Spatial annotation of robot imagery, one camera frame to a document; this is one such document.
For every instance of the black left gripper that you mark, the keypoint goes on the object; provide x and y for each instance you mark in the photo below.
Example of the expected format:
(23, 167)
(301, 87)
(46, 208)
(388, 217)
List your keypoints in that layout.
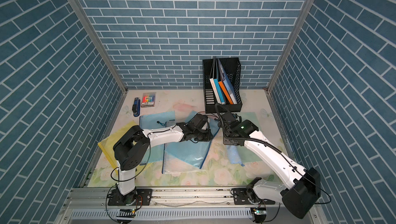
(208, 136)

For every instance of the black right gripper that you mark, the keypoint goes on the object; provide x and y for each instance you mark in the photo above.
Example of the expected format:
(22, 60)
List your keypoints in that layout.
(225, 138)

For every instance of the clear grey document bag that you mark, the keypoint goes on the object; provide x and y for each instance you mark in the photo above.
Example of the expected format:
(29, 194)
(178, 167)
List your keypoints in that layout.
(176, 165)

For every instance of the light blue cleaning cloth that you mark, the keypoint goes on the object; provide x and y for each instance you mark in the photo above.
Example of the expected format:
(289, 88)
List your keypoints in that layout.
(233, 155)

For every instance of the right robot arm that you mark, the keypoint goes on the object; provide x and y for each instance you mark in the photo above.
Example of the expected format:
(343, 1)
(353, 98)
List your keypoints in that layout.
(300, 188)

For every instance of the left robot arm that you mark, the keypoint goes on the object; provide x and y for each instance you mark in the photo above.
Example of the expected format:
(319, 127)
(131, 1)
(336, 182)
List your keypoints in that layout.
(173, 134)

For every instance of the blue mesh document bag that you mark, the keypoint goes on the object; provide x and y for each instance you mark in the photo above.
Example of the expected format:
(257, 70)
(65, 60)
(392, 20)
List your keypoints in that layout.
(155, 121)

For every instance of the yellow mesh document bag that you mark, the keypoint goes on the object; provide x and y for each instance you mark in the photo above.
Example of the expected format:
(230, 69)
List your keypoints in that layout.
(108, 145)

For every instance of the teal book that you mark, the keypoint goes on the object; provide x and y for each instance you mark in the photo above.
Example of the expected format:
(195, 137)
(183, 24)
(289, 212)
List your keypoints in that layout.
(222, 97)

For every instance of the white book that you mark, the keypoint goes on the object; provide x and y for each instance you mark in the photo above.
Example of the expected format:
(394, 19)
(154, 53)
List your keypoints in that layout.
(213, 85)

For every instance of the orange book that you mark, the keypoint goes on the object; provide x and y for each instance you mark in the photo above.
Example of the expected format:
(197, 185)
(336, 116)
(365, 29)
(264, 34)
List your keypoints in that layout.
(225, 92)

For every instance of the blue folder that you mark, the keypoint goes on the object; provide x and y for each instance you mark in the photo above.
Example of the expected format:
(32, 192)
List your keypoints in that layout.
(225, 79)

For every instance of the black mesh file holder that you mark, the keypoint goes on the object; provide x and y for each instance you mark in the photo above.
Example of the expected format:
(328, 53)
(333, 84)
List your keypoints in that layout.
(232, 67)

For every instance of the box of coloured markers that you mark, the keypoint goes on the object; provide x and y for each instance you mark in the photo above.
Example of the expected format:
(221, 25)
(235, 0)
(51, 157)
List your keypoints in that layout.
(148, 100)

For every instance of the blue black stapler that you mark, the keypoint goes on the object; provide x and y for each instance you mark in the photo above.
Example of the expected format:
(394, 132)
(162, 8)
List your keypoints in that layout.
(136, 107)

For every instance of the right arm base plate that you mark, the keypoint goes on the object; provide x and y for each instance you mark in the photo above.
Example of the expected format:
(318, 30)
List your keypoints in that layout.
(243, 196)

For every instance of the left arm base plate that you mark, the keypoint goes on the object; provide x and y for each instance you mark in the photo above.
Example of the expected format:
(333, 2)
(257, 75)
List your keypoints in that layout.
(139, 197)

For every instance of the aluminium front rail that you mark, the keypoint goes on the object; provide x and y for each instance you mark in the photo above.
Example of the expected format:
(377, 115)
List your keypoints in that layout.
(177, 205)

